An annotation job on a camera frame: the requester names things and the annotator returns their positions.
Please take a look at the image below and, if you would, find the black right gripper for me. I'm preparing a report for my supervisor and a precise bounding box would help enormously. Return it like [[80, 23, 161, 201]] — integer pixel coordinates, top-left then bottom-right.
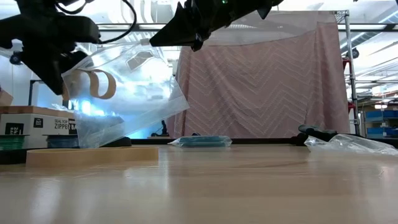
[[149, 0, 284, 52]]

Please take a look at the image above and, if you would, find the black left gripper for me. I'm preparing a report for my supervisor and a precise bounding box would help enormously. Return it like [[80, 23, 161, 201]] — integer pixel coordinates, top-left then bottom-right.
[[0, 0, 101, 96]]

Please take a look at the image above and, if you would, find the clear plastic zipper bag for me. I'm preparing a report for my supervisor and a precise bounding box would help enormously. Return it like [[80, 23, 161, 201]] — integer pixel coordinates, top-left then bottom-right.
[[61, 39, 190, 149], [167, 134, 233, 149]]

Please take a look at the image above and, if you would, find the wide beige rubber band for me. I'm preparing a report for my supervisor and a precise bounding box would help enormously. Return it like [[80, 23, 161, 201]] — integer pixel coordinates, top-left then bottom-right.
[[25, 146, 160, 169]]

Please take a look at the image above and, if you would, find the heap of clear plastic bags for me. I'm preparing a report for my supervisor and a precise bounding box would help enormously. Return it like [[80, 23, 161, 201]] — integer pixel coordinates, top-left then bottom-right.
[[303, 133, 398, 156]]

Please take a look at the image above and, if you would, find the wooden top workbench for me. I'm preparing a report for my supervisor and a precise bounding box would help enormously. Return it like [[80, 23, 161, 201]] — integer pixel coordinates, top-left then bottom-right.
[[0, 105, 75, 115]]

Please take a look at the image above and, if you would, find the brown cardboard box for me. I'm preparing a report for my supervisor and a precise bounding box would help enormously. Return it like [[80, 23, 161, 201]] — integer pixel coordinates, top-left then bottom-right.
[[0, 88, 14, 106]]

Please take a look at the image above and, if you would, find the black white zipper bag box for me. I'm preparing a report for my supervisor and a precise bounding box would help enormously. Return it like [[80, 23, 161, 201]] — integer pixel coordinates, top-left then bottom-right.
[[0, 113, 78, 149]]

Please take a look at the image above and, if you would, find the black floor stand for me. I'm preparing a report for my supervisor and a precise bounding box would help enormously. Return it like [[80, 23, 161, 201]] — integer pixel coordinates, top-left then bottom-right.
[[150, 119, 170, 138]]

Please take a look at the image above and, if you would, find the pink chevron blanket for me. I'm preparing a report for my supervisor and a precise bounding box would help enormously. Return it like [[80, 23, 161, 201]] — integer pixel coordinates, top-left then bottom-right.
[[165, 11, 351, 139]]

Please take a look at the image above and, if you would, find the blue storage bin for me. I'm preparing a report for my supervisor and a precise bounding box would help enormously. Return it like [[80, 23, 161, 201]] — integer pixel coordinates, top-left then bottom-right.
[[365, 110, 398, 123], [366, 126, 398, 138]]

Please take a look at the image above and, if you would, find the distant black metal frame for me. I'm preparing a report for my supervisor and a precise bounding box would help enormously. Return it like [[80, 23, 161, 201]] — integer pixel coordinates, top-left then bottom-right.
[[28, 79, 44, 106]]

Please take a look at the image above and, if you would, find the black ceiling camera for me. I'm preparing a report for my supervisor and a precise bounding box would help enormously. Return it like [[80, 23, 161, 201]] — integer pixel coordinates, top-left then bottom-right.
[[9, 51, 24, 66], [346, 48, 361, 60]]

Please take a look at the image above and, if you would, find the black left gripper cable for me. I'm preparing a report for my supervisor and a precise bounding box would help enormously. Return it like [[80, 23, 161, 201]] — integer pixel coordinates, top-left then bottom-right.
[[55, 0, 138, 45]]

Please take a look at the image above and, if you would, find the chrome wire shelving rack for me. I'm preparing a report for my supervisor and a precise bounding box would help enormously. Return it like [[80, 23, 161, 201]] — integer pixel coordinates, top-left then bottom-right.
[[333, 10, 361, 136]]

